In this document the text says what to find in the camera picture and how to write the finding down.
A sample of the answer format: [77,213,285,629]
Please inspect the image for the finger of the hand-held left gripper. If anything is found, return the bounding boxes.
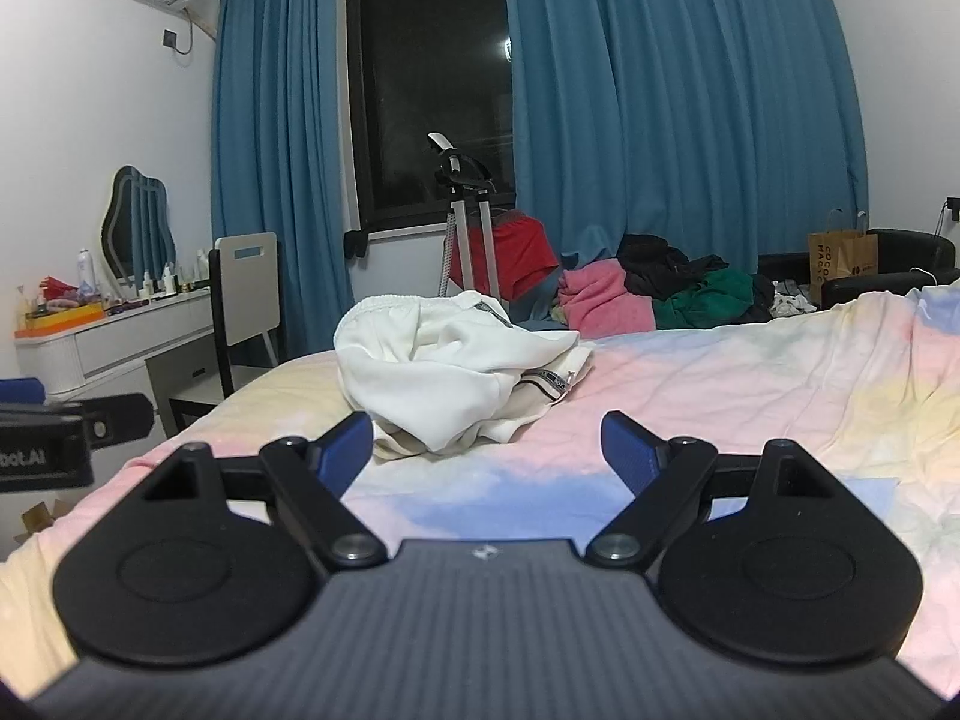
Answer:
[51,393,156,452]

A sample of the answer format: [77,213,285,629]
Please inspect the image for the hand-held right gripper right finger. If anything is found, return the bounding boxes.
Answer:
[584,410,837,571]

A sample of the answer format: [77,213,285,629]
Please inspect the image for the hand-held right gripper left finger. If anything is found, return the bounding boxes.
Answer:
[142,412,389,572]

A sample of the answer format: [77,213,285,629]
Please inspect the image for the white pants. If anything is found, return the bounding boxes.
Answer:
[334,289,599,460]

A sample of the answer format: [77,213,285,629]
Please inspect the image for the cardboard box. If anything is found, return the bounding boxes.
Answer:
[16,497,74,543]

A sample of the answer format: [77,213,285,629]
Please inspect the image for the white vanity desk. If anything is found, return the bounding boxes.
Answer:
[13,289,220,442]

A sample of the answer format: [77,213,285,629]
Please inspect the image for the orange box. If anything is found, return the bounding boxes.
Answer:
[13,303,107,337]

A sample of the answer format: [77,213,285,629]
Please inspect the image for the pastel bed sheet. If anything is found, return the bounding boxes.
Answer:
[0,286,960,700]

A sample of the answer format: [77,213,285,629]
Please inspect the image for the row of small cosmetic bottles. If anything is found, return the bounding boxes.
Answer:
[137,247,212,299]

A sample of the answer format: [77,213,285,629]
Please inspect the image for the pink cloth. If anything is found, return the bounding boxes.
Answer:
[556,259,657,340]

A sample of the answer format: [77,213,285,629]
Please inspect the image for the green cloth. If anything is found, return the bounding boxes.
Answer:
[651,271,755,330]

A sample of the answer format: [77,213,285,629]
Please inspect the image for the white chair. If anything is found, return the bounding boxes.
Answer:
[145,232,287,437]

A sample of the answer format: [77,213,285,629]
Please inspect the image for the wavy vanity mirror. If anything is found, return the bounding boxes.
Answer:
[100,166,178,286]

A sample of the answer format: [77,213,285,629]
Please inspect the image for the white patterned cloth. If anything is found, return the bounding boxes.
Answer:
[771,281,818,318]

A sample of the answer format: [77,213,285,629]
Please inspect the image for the red garment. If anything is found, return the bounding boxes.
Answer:
[448,213,561,302]

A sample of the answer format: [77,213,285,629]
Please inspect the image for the garment steamer stand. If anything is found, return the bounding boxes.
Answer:
[426,132,502,302]

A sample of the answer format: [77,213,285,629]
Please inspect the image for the brown paper bag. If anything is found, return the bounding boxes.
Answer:
[807,208,879,302]

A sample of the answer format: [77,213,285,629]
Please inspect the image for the narrow blue curtain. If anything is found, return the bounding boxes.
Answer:
[210,0,357,383]

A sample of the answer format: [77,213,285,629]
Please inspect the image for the black armchair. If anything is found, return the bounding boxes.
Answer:
[756,228,958,310]

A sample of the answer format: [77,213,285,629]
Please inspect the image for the wide blue curtain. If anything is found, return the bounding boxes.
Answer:
[497,0,871,320]

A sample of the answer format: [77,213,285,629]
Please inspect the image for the dark window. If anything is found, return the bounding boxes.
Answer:
[336,0,518,233]

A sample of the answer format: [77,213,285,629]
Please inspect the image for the wall socket with cable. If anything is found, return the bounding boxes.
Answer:
[160,6,218,57]

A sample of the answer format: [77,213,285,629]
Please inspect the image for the black wall plug with cable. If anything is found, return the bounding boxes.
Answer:
[907,196,960,282]

